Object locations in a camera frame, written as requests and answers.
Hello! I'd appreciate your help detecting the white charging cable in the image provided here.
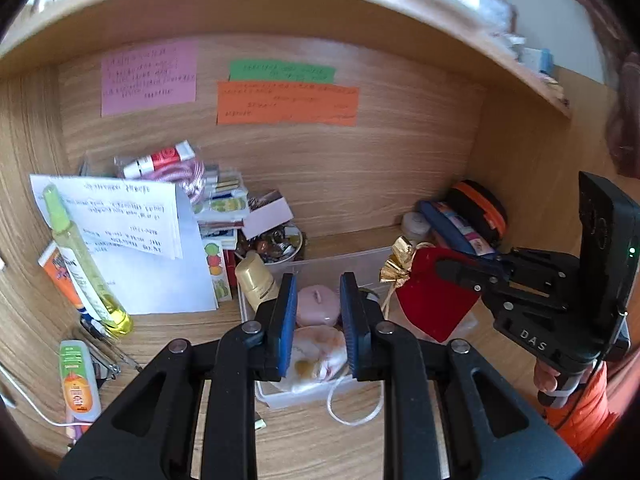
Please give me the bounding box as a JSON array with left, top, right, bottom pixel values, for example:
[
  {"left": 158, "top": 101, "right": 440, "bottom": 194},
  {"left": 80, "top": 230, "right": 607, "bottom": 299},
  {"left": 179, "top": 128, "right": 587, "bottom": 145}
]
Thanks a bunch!
[{"left": 0, "top": 364, "right": 97, "bottom": 430}]

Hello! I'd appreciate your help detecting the beige cream tube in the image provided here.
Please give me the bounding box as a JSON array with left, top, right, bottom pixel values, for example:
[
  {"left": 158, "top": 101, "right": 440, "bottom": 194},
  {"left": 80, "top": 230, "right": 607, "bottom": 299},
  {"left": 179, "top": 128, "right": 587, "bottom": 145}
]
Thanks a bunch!
[{"left": 235, "top": 250, "right": 279, "bottom": 311}]

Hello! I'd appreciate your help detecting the right hand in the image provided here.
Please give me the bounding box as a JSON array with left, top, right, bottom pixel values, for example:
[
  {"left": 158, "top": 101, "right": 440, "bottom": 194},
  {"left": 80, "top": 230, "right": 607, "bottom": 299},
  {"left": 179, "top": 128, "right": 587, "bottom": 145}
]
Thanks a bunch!
[{"left": 534, "top": 360, "right": 561, "bottom": 393}]

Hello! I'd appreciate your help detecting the stack of small packets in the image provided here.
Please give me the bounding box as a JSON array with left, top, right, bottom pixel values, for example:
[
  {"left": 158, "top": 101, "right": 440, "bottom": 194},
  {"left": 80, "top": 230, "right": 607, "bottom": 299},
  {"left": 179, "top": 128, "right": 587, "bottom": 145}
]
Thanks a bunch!
[{"left": 114, "top": 141, "right": 250, "bottom": 247}]

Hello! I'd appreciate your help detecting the white drawstring pouch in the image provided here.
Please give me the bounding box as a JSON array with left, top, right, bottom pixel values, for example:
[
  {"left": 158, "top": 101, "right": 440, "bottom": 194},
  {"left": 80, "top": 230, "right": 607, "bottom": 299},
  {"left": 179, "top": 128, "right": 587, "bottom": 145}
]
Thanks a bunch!
[{"left": 276, "top": 324, "right": 386, "bottom": 428}]

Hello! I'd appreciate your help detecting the pink round case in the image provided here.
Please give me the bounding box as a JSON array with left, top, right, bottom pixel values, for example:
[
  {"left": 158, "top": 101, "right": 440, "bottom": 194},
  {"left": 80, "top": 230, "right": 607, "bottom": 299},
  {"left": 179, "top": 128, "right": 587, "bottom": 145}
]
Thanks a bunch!
[{"left": 296, "top": 285, "right": 341, "bottom": 326}]

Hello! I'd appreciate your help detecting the yellow spray bottle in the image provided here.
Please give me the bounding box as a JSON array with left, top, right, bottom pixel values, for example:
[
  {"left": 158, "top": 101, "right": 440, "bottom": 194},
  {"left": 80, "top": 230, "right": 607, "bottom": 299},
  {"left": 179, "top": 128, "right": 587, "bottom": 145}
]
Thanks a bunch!
[{"left": 43, "top": 184, "right": 134, "bottom": 336}]

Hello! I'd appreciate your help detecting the red velvet pouch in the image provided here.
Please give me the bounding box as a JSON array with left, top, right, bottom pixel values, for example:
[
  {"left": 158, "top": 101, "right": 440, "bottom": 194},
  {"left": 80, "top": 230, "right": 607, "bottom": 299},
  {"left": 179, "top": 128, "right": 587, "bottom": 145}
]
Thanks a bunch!
[{"left": 380, "top": 236, "right": 482, "bottom": 342}]

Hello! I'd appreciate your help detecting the fruit sticker sheet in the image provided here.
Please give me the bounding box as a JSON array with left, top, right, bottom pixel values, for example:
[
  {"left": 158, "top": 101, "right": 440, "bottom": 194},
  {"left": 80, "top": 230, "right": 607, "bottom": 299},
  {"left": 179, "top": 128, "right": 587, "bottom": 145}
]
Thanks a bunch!
[{"left": 202, "top": 237, "right": 232, "bottom": 302}]

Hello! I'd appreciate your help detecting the white folded paper sheet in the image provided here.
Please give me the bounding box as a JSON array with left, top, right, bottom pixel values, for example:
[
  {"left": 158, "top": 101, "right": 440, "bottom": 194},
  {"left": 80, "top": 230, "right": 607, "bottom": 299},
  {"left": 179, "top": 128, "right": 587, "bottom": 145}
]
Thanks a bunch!
[{"left": 29, "top": 174, "right": 218, "bottom": 315}]

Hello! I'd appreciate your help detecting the small bowl of trinkets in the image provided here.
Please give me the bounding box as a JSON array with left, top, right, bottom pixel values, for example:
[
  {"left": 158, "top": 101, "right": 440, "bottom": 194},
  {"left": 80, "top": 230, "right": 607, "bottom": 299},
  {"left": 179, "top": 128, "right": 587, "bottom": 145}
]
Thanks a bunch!
[{"left": 234, "top": 223, "right": 305, "bottom": 264}]

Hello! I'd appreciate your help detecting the small white round jar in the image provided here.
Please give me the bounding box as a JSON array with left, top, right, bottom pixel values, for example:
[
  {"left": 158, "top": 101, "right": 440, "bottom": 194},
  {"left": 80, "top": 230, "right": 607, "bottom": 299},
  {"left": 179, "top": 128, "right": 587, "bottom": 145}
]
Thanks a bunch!
[{"left": 400, "top": 211, "right": 432, "bottom": 243}]

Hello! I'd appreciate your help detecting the small white box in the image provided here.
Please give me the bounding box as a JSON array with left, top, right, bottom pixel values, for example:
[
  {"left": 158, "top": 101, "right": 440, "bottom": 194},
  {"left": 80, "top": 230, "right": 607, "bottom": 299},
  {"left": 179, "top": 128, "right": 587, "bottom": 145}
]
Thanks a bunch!
[{"left": 242, "top": 197, "right": 294, "bottom": 240}]

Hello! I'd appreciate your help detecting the wooden shelf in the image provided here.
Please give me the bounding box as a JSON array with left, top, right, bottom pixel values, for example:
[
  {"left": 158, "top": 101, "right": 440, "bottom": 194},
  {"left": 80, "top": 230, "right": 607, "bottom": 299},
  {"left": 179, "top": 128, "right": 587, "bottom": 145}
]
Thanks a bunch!
[{"left": 1, "top": 0, "right": 568, "bottom": 114}]

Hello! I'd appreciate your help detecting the nail clippers and pen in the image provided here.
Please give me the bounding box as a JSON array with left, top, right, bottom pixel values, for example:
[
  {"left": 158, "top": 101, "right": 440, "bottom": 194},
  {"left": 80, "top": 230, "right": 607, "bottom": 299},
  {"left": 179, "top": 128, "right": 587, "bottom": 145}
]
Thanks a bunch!
[{"left": 72, "top": 316, "right": 143, "bottom": 380}]

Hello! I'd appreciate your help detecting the clear plastic storage bin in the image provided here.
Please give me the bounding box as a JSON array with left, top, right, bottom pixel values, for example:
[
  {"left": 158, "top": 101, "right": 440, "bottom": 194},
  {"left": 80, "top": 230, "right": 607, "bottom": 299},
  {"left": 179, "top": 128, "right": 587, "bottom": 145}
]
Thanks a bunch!
[{"left": 255, "top": 247, "right": 390, "bottom": 410}]

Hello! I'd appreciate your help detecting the orange tube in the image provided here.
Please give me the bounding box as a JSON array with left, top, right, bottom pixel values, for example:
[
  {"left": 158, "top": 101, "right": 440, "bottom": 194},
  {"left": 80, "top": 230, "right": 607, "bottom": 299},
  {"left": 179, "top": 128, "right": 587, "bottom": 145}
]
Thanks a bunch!
[{"left": 38, "top": 242, "right": 91, "bottom": 318}]

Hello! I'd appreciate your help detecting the pink sticky note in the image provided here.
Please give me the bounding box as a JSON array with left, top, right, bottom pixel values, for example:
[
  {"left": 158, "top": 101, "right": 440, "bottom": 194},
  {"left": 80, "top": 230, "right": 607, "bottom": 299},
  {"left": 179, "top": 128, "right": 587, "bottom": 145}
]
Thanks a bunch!
[{"left": 101, "top": 39, "right": 198, "bottom": 117}]

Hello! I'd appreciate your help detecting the orange sticky note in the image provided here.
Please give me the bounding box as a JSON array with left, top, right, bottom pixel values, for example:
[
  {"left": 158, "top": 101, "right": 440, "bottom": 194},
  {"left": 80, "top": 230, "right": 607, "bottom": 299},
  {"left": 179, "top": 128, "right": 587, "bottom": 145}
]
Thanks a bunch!
[{"left": 217, "top": 80, "right": 360, "bottom": 127}]

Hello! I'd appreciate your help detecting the blue pouch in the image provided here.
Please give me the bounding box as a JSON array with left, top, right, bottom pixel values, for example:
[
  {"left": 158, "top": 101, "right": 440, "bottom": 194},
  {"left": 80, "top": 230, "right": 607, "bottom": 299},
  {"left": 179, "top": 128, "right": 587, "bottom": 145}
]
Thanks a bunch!
[{"left": 418, "top": 200, "right": 497, "bottom": 259}]

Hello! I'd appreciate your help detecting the green sticky note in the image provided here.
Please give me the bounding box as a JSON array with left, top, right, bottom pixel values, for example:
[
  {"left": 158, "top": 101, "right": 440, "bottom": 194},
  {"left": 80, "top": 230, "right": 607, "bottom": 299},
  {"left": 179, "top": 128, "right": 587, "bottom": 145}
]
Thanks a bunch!
[{"left": 229, "top": 58, "right": 336, "bottom": 84}]

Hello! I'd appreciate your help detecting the black orange round case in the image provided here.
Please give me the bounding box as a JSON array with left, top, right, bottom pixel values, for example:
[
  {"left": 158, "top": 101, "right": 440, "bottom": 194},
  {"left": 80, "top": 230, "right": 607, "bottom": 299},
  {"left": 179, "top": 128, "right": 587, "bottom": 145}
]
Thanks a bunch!
[{"left": 442, "top": 179, "right": 508, "bottom": 248}]

